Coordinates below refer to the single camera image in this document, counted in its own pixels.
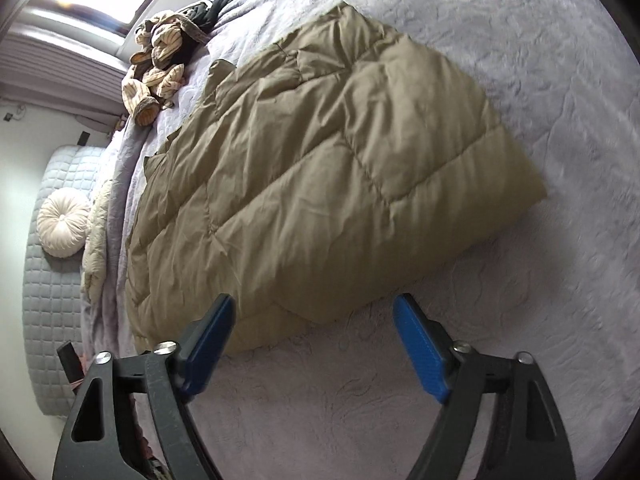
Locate lavender bedspread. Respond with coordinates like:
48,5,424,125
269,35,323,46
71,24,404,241
80,0,636,480

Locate black garment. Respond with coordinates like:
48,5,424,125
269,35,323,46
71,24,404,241
179,0,234,31

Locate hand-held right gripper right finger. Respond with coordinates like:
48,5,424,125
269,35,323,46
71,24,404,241
392,293,574,480

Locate cream striped garment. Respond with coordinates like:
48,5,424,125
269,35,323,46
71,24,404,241
121,10,211,126

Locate khaki puffer jacket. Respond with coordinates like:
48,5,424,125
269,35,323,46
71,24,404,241
123,2,548,356

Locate cream fleece garment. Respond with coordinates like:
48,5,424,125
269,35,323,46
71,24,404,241
81,180,117,303

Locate round cream cushion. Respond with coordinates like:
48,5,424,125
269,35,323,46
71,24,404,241
37,190,92,260

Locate grey quilted headboard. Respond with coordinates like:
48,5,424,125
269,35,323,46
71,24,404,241
22,145,108,417

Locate grey curtain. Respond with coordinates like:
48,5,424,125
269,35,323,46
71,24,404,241
0,27,132,123

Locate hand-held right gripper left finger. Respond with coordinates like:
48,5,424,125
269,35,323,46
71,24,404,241
52,294,236,480

